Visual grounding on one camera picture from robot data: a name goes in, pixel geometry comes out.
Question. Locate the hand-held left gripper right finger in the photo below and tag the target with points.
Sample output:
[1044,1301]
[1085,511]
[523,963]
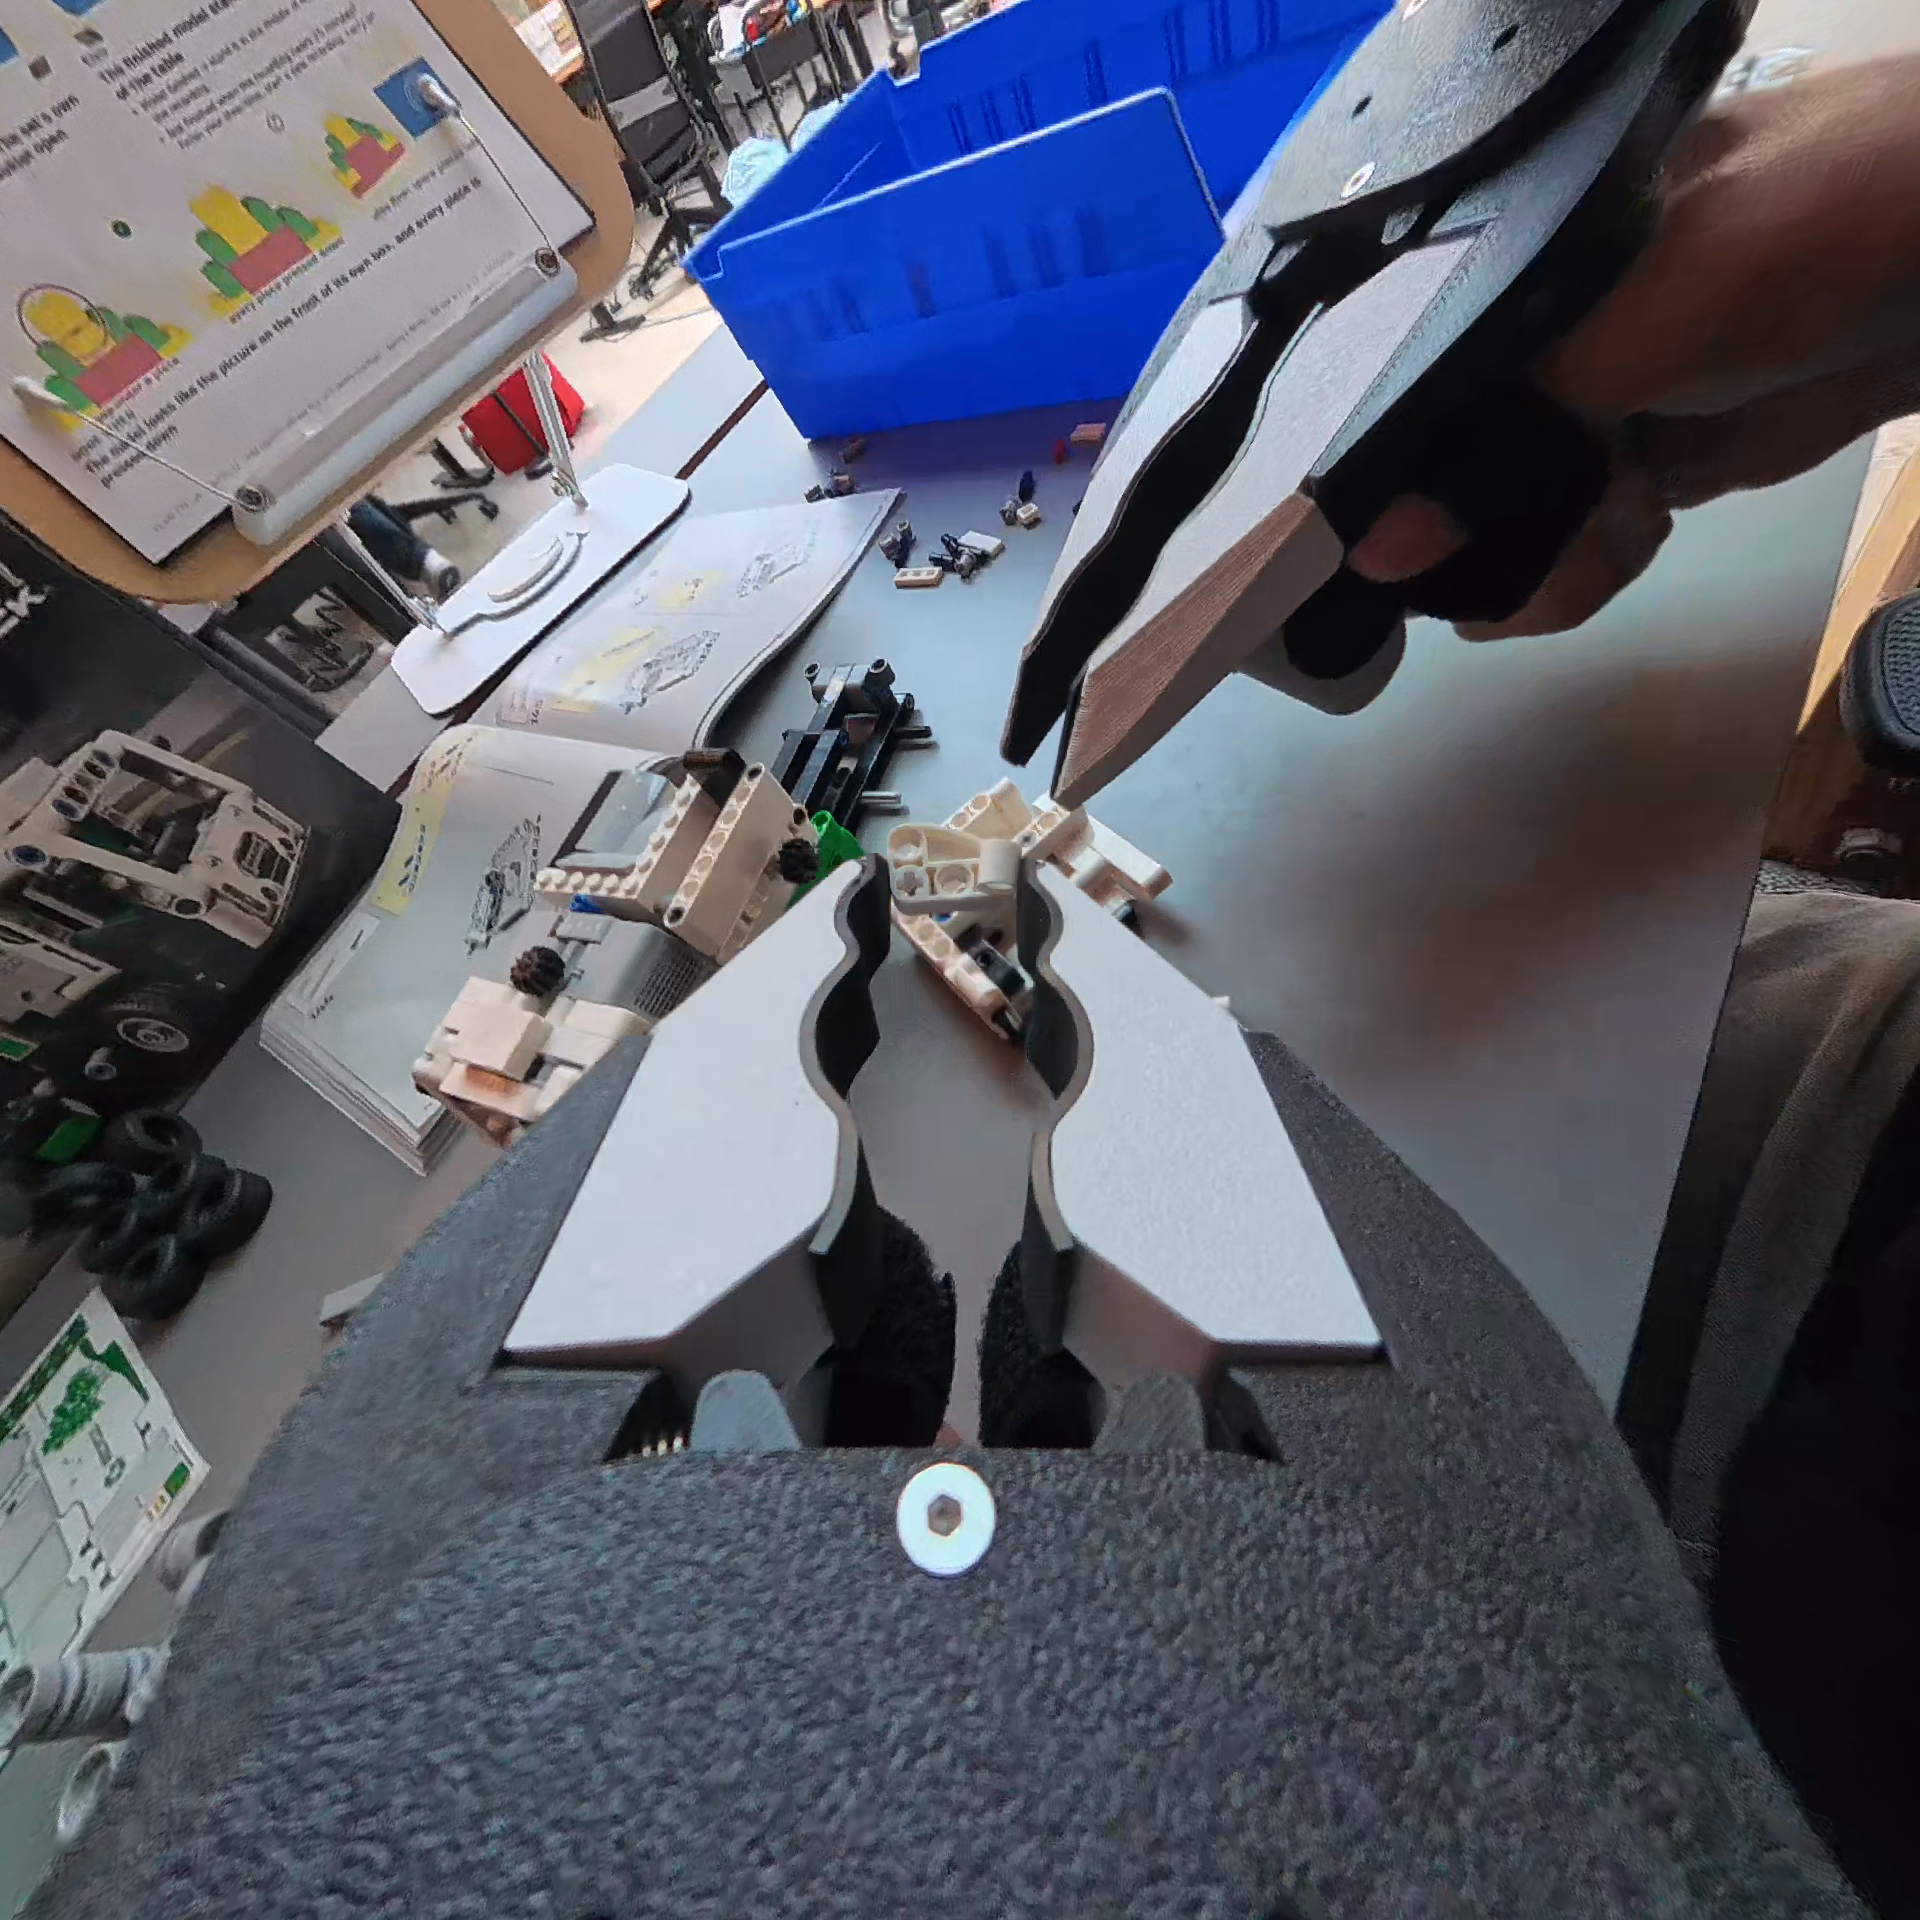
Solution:
[1200,1202]

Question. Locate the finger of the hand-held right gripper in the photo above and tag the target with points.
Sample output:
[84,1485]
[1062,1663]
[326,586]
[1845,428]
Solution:
[1348,375]
[1161,406]

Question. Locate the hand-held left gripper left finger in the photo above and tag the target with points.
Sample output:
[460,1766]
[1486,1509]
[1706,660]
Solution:
[690,1184]

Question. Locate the white lego subassembly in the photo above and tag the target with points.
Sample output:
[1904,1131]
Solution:
[1108,863]

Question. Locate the scattered small lego pieces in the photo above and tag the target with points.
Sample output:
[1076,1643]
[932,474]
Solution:
[916,576]

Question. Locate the white green lego truck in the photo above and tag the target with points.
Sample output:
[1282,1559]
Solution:
[721,869]

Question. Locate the grey lego beam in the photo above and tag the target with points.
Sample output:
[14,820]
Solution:
[352,1301]

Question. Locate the black construction set box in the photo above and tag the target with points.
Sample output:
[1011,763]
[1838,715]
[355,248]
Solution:
[90,722]

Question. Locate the person's right hand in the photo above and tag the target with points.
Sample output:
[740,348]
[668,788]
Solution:
[1770,300]

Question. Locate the blue plastic bin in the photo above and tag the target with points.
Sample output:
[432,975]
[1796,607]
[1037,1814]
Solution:
[961,255]

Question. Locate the open instruction booklet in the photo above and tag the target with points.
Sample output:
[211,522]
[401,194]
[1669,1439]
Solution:
[434,869]

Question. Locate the pile of black rubber tires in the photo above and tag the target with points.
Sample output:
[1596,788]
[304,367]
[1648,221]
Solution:
[165,1202]

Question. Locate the person's grey trousers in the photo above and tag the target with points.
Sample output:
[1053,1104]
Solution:
[1800,1126]

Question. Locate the red bag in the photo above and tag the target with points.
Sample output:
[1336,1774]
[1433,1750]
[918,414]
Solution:
[516,422]

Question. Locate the instruction sheet on clipboard stand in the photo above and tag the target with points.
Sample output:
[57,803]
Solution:
[562,136]

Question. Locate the green sticker sheet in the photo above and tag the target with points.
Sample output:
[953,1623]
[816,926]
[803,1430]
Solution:
[75,1440]

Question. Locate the pile of grey wheel hubs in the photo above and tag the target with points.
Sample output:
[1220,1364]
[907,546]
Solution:
[90,1687]

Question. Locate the black lego chassis frame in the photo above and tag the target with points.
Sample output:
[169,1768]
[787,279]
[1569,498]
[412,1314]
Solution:
[849,734]

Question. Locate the wooden post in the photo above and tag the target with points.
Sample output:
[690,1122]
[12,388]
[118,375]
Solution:
[1867,517]

